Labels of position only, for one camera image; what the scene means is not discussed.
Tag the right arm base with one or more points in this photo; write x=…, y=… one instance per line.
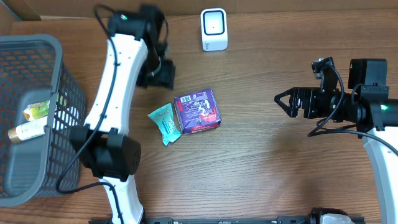
x=328, y=216

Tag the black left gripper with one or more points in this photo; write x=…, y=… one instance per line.
x=167, y=79

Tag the teal wipes pack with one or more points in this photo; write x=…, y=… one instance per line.
x=163, y=117

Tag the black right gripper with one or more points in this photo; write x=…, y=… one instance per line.
x=307, y=96

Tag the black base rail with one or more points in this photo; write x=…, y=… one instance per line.
x=279, y=220

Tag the purple pad package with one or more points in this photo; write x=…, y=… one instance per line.
x=197, y=111

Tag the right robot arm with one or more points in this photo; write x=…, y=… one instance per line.
x=362, y=108

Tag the grey plastic basket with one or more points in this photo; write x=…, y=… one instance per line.
x=32, y=71

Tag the white tube gold cap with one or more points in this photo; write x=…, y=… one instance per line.
x=35, y=128

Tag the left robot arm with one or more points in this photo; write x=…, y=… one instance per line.
x=136, y=57

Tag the green yellow snack pack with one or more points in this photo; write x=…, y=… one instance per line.
x=36, y=111

